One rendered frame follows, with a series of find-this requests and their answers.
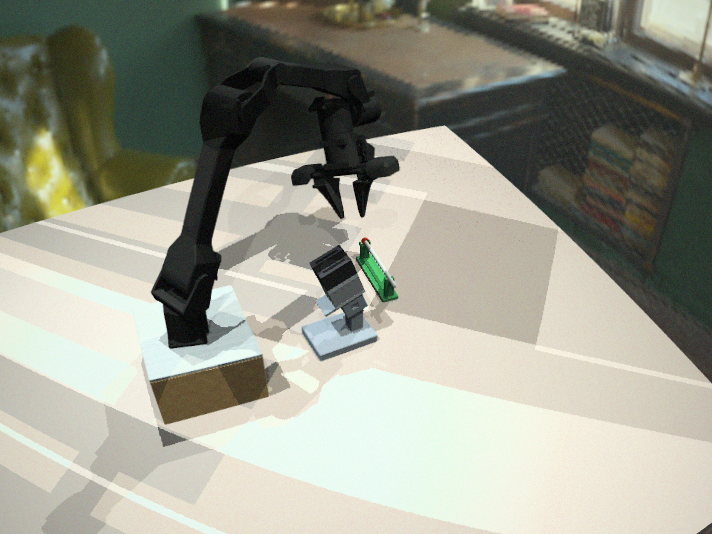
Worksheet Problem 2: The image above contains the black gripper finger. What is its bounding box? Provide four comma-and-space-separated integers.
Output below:
313, 177, 344, 219
352, 178, 377, 218

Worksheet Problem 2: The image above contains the grey pin with dark red head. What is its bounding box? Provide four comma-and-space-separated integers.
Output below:
361, 237, 397, 288

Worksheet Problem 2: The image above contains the green cradle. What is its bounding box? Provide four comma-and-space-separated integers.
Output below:
356, 242, 399, 303

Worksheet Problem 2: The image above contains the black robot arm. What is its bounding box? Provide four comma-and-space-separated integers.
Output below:
151, 57, 382, 349

